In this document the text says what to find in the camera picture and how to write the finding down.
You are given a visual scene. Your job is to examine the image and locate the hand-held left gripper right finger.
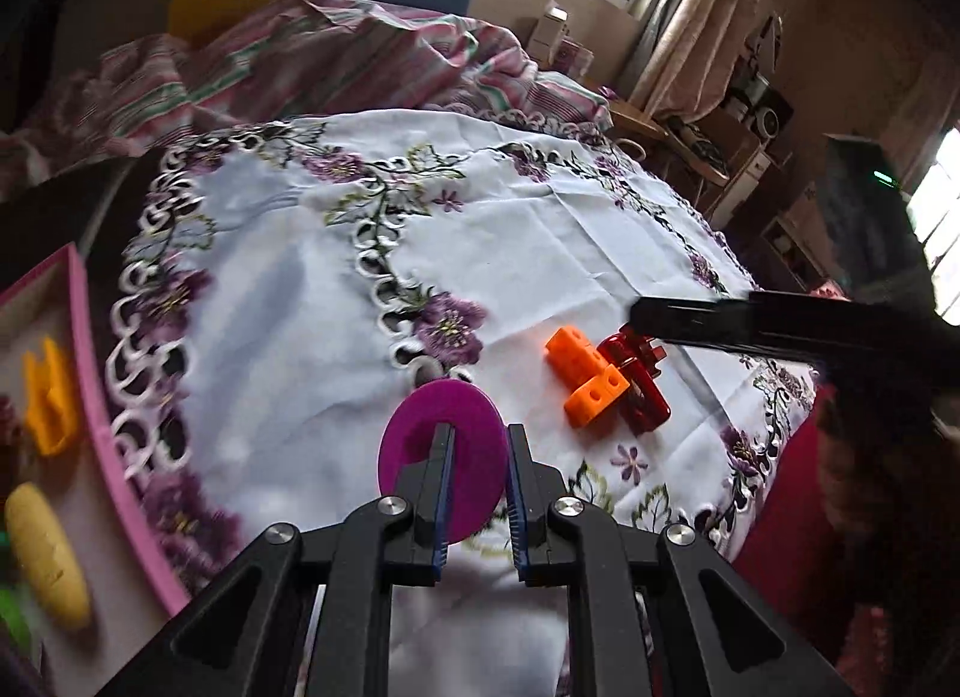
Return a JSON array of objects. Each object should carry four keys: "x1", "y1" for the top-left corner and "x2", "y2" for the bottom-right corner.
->
[{"x1": 506, "y1": 423, "x2": 856, "y2": 697}]

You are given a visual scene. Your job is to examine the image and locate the white floral embroidered tablecloth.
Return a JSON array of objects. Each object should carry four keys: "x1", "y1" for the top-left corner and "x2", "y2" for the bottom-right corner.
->
[{"x1": 105, "y1": 108, "x2": 822, "y2": 697}]

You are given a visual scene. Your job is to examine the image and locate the tall white box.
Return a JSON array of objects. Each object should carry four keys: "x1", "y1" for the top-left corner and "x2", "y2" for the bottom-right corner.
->
[{"x1": 531, "y1": 0, "x2": 571, "y2": 61}]

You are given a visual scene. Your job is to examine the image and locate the pink tray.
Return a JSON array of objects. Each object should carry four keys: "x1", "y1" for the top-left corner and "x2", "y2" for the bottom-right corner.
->
[{"x1": 0, "y1": 243, "x2": 192, "y2": 697}]

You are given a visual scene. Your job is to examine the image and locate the wooden desk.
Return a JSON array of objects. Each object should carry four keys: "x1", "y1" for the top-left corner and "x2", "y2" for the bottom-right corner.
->
[{"x1": 600, "y1": 97, "x2": 668, "y2": 143}]

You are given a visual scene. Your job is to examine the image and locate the purple plastic toy piece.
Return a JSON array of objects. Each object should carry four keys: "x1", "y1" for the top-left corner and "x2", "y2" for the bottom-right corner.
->
[{"x1": 377, "y1": 378, "x2": 509, "y2": 544}]

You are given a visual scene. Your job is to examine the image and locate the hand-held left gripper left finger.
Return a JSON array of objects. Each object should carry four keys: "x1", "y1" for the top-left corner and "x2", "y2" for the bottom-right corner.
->
[{"x1": 97, "y1": 422, "x2": 457, "y2": 697}]

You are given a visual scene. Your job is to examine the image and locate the person's right hand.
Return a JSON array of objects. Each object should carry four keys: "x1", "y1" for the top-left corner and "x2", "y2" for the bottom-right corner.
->
[{"x1": 814, "y1": 378, "x2": 960, "y2": 593}]

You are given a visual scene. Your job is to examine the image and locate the light green round plastic toy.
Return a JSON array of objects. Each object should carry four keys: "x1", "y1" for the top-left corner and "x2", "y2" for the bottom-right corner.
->
[{"x1": 0, "y1": 583, "x2": 35, "y2": 657}]

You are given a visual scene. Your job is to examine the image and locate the orange curved plastic toy piece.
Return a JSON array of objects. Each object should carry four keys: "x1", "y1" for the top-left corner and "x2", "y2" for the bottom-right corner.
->
[{"x1": 21, "y1": 337, "x2": 82, "y2": 458}]

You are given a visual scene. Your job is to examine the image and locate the red cloth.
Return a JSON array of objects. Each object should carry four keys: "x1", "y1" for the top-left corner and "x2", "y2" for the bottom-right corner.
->
[{"x1": 731, "y1": 382, "x2": 901, "y2": 697}]

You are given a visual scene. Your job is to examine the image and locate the red plastic toy piece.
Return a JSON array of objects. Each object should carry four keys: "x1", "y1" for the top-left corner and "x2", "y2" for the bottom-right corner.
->
[{"x1": 598, "y1": 328, "x2": 672, "y2": 435}]

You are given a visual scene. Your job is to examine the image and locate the striped pink green blanket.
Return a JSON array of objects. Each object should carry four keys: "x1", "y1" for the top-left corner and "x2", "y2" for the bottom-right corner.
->
[{"x1": 0, "y1": 0, "x2": 612, "y2": 203}]

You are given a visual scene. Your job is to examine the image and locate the yellow egg-shaped plastic toy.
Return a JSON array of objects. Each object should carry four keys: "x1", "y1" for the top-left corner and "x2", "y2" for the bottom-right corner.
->
[{"x1": 4, "y1": 482, "x2": 92, "y2": 630}]

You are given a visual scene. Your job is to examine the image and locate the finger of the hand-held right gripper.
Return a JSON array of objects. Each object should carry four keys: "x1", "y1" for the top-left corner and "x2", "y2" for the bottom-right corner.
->
[{"x1": 628, "y1": 290, "x2": 833, "y2": 362}]

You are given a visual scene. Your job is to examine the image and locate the side window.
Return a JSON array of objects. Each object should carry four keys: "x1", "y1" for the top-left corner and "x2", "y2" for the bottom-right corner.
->
[{"x1": 907, "y1": 134, "x2": 960, "y2": 327}]

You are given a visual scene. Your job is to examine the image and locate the beige curtain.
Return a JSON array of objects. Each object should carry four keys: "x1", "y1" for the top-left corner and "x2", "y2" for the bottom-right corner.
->
[{"x1": 622, "y1": 0, "x2": 785, "y2": 121}]

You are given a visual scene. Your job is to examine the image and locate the orange cube block toy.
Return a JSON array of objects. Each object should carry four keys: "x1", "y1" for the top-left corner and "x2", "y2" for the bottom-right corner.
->
[{"x1": 545, "y1": 326, "x2": 629, "y2": 429}]

